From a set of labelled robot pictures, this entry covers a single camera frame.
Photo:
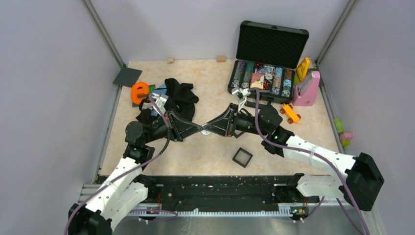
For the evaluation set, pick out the yellow toy car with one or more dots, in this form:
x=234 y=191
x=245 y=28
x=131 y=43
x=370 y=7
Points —
x=292 y=116

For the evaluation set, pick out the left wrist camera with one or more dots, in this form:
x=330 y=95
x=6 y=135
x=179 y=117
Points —
x=160 y=101

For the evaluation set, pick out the dark grey lego baseplate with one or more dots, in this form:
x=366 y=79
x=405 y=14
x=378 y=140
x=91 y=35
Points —
x=127 y=77

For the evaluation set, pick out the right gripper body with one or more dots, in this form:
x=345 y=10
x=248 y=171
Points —
x=232 y=125

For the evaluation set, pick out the black square frame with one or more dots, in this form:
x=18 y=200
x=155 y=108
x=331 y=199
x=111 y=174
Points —
x=242 y=157
x=237 y=133

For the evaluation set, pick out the upper black square frame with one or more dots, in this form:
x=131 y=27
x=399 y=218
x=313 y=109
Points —
x=237 y=133

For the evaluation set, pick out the black printed t-shirt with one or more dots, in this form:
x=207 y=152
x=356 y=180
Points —
x=180 y=98

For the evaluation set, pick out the lower black square frame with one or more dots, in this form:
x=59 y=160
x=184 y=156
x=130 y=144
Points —
x=242 y=157

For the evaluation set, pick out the black poker chip case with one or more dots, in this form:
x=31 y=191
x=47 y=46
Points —
x=272 y=51

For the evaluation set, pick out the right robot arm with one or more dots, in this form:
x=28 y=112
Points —
x=357 y=179

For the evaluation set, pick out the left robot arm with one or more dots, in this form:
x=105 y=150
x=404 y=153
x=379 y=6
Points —
x=126 y=186

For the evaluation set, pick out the yellow toy piece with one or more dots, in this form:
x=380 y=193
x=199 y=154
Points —
x=301 y=71

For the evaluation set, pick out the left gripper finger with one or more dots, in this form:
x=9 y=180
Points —
x=187 y=132
x=181 y=123

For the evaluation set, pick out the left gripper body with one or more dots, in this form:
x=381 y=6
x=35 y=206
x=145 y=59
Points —
x=172 y=125

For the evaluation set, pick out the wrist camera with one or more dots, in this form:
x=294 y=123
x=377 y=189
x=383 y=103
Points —
x=240 y=94
x=160 y=101

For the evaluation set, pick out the small wooden block right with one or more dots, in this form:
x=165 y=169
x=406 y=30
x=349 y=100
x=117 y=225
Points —
x=221 y=59

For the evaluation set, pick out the orange tape dispenser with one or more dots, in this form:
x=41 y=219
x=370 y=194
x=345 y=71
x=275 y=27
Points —
x=140 y=84

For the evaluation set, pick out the green and pink toy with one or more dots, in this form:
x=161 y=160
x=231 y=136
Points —
x=344 y=137

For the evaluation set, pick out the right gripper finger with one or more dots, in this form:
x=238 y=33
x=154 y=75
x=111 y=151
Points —
x=224 y=132
x=220 y=122

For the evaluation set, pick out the pink box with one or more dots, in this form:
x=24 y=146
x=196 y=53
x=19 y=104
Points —
x=305 y=93

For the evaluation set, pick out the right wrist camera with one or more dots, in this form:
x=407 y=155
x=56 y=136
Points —
x=240 y=94

